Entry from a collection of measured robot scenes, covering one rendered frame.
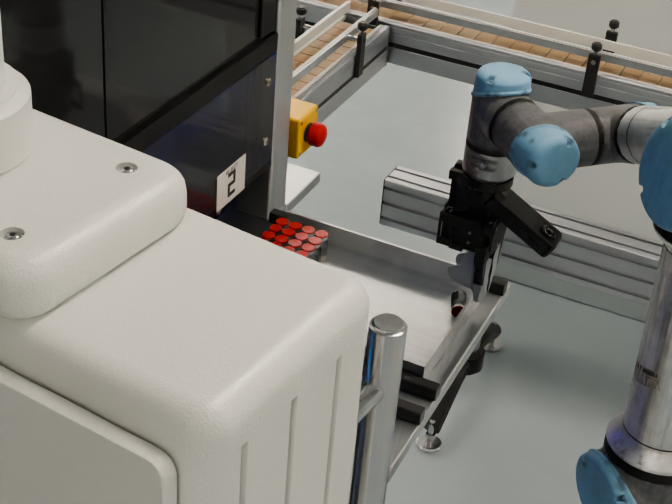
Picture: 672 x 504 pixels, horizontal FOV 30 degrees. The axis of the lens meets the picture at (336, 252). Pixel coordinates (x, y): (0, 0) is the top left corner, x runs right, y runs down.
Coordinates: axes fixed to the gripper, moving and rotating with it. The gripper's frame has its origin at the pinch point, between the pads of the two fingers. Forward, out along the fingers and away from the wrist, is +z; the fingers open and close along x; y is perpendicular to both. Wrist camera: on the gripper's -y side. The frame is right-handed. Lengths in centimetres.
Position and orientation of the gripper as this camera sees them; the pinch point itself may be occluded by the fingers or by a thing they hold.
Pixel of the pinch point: (483, 294)
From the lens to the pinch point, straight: 184.7
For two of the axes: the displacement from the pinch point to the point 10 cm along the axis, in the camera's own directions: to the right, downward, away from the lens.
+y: -9.0, -2.9, 3.2
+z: -0.7, 8.4, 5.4
